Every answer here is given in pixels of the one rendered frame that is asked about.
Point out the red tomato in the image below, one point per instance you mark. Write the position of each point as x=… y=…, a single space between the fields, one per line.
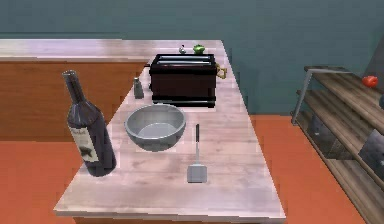
x=370 y=81

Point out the green apple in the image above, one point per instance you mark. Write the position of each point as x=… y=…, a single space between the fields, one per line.
x=199 y=49

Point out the grey box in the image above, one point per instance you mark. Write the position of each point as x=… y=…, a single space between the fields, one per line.
x=374 y=150

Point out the dark wine bottle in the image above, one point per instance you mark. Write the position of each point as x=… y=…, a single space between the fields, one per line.
x=89 y=133

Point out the silver round kettle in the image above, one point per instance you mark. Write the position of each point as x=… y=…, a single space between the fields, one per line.
x=182 y=50

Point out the grey metal bowl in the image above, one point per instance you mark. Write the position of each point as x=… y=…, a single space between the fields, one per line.
x=155 y=124

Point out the wooden kitchen counter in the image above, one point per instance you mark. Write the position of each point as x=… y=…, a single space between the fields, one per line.
x=166 y=186

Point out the grey metal spatula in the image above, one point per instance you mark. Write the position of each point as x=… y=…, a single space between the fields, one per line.
x=197 y=173

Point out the wooden shelf unit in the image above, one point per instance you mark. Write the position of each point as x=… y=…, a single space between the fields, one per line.
x=343 y=110

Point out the grey pepper shaker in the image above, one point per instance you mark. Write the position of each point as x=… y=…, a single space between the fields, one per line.
x=138 y=89

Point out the black toaster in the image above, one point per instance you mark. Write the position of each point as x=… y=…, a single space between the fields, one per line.
x=182 y=83

